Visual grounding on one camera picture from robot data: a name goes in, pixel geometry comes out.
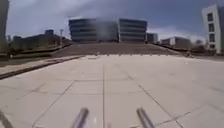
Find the robot's own part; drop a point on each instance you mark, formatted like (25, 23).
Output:
(80, 118)
(145, 117)

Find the tall grey building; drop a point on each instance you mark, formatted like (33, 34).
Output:
(3, 23)

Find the dark glass building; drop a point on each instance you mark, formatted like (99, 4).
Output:
(130, 30)

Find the reddish paved strip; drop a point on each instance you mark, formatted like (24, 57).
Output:
(30, 63)

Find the low dark building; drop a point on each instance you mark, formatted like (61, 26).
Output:
(36, 41)

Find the pale concrete slab pavement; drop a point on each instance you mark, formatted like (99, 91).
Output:
(116, 86)

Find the wide grey stairs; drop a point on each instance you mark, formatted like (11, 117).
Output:
(113, 49)

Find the low pale building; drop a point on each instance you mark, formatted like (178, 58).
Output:
(176, 42)

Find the grey kerb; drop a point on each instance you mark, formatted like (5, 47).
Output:
(33, 67)

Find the white building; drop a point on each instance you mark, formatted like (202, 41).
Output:
(213, 30)

